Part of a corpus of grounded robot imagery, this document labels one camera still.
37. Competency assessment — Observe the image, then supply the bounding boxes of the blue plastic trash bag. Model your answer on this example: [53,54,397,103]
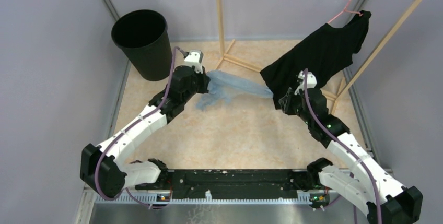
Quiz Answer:
[196,70,273,111]

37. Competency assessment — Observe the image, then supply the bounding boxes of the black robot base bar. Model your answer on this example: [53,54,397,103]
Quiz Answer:
[135,169,332,203]

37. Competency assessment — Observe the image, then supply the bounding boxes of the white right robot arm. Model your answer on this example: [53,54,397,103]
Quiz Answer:
[278,88,423,223]

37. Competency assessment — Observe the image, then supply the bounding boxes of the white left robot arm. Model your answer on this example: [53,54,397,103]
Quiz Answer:
[80,64,210,201]

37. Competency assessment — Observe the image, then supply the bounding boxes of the black trash bin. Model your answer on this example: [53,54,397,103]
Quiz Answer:
[111,9,172,81]

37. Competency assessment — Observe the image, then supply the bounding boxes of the black t-shirt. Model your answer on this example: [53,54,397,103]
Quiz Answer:
[260,10,371,110]

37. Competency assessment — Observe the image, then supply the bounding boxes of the pink clothes hanger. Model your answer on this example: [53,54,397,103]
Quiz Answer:
[327,0,363,25]

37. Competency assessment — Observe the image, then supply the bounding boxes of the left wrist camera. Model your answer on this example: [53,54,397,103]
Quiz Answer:
[184,50,204,74]

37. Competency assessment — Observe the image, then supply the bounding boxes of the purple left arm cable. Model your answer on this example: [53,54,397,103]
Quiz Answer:
[94,46,188,210]

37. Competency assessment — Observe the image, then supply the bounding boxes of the aluminium frame rail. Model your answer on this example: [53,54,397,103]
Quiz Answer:
[105,189,332,209]

